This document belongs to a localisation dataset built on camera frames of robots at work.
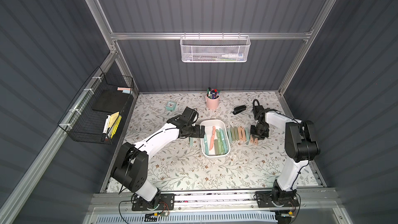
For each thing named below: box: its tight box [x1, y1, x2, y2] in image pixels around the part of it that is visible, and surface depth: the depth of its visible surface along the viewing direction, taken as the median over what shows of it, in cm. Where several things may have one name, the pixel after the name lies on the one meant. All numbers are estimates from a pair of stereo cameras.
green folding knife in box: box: [215, 129, 223, 156], surface depth 95 cm
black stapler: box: [232, 105, 247, 116], surface depth 110 cm
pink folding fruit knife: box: [237, 126, 244, 142], surface depth 98 cm
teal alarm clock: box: [165, 101, 177, 111], surface depth 111 cm
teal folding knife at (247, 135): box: [244, 127, 250, 146], surface depth 96 cm
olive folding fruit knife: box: [233, 126, 239, 141], surface depth 98 cm
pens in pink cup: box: [206, 87, 221, 100], surface depth 105 cm
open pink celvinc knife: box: [209, 125, 217, 151], surface depth 98 cm
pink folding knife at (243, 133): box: [241, 126, 247, 142], surface depth 98 cm
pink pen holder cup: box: [205, 93, 221, 110], surface depth 110 cm
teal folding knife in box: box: [219, 128, 229, 155], surface depth 95 cm
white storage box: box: [200, 118, 231, 159], surface depth 96 cm
